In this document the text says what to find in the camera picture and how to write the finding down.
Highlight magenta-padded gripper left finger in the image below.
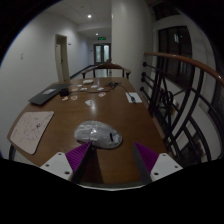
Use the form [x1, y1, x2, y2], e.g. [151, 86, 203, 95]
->
[40, 141, 98, 185]

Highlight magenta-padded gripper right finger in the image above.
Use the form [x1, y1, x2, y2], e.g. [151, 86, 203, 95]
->
[132, 142, 184, 185]

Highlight white marble-print mouse pad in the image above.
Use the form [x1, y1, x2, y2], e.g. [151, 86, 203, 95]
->
[9, 110, 55, 156]

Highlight black closed laptop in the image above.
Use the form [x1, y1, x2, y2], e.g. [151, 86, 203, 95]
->
[28, 83, 73, 107]

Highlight small black box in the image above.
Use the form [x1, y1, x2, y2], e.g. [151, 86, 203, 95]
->
[59, 87, 70, 98]

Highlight white notepad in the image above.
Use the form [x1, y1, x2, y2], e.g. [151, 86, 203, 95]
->
[125, 91, 143, 104]

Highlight white side door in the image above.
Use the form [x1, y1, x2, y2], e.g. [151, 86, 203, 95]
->
[54, 33, 71, 83]

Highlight black railing with wooden handrail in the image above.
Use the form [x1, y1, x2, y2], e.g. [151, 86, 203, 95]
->
[139, 51, 224, 168]

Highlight wooden armchair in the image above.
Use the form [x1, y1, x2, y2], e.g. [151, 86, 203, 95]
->
[81, 62, 132, 80]

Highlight dark window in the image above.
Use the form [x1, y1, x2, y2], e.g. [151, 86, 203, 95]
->
[156, 25, 194, 88]

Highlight glass double door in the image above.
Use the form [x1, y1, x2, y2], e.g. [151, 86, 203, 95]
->
[93, 43, 112, 65]

